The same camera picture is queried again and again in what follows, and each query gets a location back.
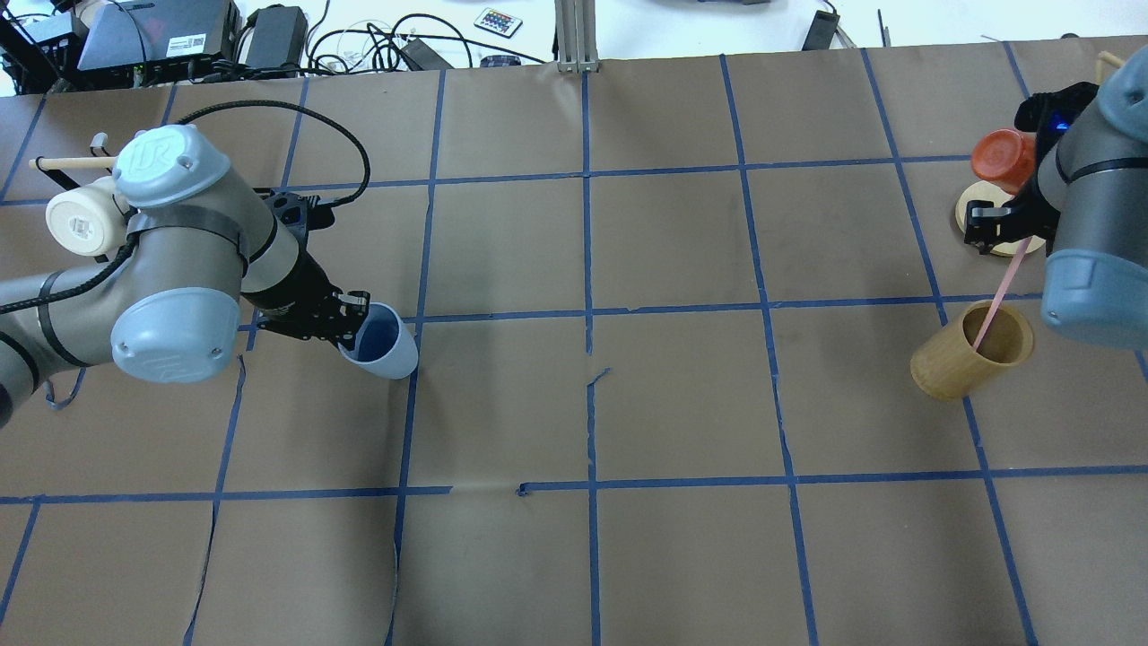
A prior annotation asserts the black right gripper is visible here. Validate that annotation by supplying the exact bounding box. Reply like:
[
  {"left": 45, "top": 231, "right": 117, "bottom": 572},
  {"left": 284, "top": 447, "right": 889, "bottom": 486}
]
[{"left": 964, "top": 185, "right": 1061, "bottom": 254}]

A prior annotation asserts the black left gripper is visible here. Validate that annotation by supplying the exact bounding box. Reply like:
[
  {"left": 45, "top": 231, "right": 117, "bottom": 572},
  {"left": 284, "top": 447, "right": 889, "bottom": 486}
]
[{"left": 247, "top": 252, "right": 370, "bottom": 352}]

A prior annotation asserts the light blue plastic cup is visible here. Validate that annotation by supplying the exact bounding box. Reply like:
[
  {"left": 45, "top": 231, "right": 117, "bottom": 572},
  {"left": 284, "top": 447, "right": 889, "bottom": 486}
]
[{"left": 339, "top": 301, "right": 419, "bottom": 380}]

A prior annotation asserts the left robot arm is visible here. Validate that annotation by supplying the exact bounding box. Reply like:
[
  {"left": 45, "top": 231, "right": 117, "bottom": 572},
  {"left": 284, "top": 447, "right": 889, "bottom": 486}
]
[{"left": 1, "top": 124, "right": 370, "bottom": 423}]

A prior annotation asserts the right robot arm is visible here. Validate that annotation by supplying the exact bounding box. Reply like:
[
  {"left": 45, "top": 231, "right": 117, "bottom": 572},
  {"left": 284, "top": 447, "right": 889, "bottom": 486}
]
[{"left": 963, "top": 49, "right": 1147, "bottom": 349}]

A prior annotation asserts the wooden cup tree stand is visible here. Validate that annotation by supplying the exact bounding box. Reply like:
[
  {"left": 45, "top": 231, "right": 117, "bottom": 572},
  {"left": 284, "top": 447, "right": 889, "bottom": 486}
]
[{"left": 955, "top": 50, "right": 1125, "bottom": 255}]

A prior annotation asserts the orange cup on stand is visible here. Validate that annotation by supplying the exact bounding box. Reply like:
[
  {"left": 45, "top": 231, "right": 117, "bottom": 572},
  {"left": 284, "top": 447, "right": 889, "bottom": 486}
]
[{"left": 970, "top": 129, "right": 1037, "bottom": 196}]

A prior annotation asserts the bamboo cylinder holder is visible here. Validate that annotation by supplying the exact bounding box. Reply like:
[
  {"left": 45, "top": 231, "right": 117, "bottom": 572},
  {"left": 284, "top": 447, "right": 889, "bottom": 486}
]
[{"left": 908, "top": 299, "right": 1035, "bottom": 400}]

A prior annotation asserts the white mug outer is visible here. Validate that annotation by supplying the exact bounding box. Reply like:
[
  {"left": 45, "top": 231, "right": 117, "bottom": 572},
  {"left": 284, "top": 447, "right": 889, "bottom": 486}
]
[{"left": 45, "top": 176, "right": 131, "bottom": 258}]

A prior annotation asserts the black power adapter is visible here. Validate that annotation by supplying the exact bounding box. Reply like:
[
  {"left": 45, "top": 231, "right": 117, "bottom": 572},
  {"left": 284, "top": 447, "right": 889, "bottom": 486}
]
[{"left": 398, "top": 39, "right": 453, "bottom": 71}]

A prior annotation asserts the black power brick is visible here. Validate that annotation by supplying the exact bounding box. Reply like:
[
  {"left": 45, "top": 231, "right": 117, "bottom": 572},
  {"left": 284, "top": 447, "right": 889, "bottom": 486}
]
[{"left": 242, "top": 3, "right": 308, "bottom": 69}]

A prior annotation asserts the small remote control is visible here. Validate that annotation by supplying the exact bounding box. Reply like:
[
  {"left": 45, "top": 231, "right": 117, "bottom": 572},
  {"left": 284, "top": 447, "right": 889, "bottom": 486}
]
[{"left": 473, "top": 7, "right": 523, "bottom": 39}]

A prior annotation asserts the black electronics box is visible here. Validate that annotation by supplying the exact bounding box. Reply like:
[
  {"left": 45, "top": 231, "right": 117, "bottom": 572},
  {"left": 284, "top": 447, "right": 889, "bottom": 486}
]
[{"left": 77, "top": 1, "right": 241, "bottom": 89}]

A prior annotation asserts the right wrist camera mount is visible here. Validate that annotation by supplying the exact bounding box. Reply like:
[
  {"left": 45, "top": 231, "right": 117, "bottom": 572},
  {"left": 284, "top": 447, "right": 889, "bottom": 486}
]
[{"left": 1013, "top": 81, "right": 1100, "bottom": 147}]

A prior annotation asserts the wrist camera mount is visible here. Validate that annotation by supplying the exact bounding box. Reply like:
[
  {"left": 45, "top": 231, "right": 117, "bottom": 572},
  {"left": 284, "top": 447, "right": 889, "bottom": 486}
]
[
  {"left": 1013, "top": 81, "right": 1100, "bottom": 147},
  {"left": 262, "top": 190, "right": 335, "bottom": 247}
]

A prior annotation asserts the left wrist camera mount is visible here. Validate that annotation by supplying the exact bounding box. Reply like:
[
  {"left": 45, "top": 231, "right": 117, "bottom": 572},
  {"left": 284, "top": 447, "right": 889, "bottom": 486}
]
[{"left": 262, "top": 190, "right": 335, "bottom": 247}]

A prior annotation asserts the black cables bundle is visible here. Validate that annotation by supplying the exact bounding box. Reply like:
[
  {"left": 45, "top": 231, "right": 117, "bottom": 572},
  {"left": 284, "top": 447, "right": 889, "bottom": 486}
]
[{"left": 300, "top": 13, "right": 476, "bottom": 73}]

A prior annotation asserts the black wire mug rack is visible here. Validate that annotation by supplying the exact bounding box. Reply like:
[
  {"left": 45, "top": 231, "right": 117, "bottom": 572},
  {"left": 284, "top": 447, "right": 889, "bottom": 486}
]
[{"left": 26, "top": 131, "right": 117, "bottom": 190}]

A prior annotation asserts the aluminium frame post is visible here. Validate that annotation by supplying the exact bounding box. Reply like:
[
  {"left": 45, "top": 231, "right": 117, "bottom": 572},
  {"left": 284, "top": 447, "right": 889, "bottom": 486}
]
[{"left": 554, "top": 0, "right": 600, "bottom": 73}]

